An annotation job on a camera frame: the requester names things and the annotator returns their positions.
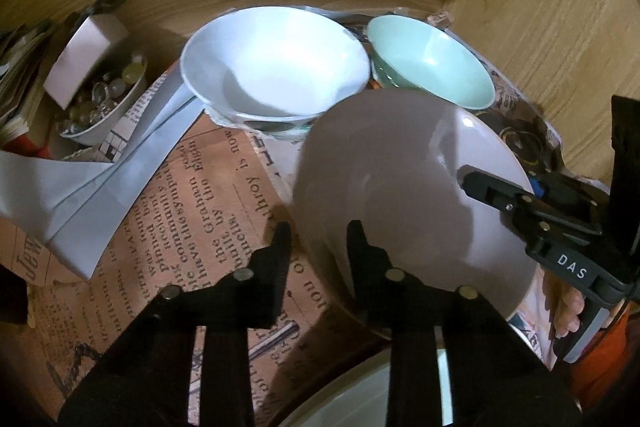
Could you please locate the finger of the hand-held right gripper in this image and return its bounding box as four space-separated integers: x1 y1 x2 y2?
527 173 602 235
459 164 576 254

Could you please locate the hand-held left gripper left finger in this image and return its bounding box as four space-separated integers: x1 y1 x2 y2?
57 221 293 427

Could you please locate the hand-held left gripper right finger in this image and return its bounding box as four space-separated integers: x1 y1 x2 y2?
347 220 583 427

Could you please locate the pink bowl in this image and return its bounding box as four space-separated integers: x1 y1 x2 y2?
291 88 543 333

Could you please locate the mint green plate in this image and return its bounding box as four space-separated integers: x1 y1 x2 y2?
270 347 461 427

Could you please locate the mint green bowl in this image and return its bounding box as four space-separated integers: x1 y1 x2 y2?
366 14 496 112

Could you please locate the white bowl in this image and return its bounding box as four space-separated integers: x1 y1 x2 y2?
180 6 372 132

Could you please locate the person's right hand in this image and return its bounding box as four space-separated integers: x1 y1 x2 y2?
542 274 588 344

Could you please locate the orange garment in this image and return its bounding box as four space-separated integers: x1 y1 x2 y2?
565 307 640 408

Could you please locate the newspaper print paper mat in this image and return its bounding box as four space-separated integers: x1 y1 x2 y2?
0 9 611 427

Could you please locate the small patterned dish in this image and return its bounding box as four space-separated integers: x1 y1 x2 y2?
210 107 313 142

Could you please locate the white paper sheet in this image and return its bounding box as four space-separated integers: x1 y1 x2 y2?
0 3 401 280

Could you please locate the small bowl of beads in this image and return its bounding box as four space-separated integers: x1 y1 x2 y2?
59 52 148 146

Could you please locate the white card box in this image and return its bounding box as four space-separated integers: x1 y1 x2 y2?
42 0 131 110

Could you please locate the stack of newspapers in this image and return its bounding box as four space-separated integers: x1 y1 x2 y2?
0 22 56 142

